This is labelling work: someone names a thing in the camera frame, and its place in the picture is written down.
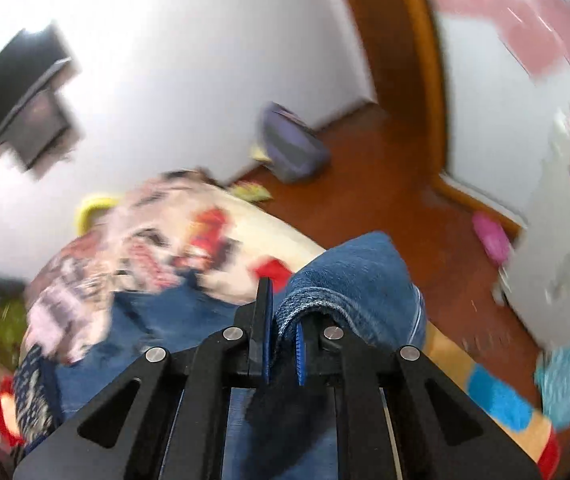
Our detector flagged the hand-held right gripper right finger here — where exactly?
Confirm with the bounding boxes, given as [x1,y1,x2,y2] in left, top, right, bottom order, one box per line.
[295,315,542,480]

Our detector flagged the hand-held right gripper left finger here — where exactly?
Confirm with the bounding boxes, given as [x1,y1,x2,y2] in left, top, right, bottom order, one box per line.
[12,276,276,480]

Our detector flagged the blue jeans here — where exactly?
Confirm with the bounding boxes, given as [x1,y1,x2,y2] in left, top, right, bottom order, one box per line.
[55,231,428,480]

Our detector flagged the yellow green packet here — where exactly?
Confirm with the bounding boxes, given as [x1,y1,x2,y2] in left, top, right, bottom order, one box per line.
[230,182,270,203]

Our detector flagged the newspaper printed blanket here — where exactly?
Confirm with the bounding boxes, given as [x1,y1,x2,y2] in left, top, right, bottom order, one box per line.
[12,170,326,453]

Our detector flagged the grey purple bag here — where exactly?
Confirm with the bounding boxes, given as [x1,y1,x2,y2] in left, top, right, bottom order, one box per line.
[257,102,330,183]

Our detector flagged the yellow foam arch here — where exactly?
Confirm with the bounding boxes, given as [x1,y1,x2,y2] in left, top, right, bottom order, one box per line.
[75,192,118,236]

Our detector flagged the pink slipper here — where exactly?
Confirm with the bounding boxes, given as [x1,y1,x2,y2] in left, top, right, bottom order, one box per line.
[472,212,513,266]

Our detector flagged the turquoise cloth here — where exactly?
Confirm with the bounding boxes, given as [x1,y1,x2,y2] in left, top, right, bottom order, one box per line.
[535,337,570,428]

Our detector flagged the red garment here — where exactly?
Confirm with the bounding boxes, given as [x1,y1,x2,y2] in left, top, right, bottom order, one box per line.
[0,376,26,448]

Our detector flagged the white cabinet with stickers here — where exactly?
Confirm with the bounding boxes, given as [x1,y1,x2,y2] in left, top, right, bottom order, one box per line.
[495,90,570,351]

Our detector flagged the small black wall monitor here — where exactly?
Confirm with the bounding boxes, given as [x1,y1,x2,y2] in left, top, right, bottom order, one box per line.
[0,90,74,172]

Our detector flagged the black wall television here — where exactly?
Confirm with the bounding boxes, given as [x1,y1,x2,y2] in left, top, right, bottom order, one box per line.
[0,25,73,153]

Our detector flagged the pink wall decoration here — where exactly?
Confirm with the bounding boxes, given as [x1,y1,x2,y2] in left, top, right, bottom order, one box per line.
[435,0,570,78]

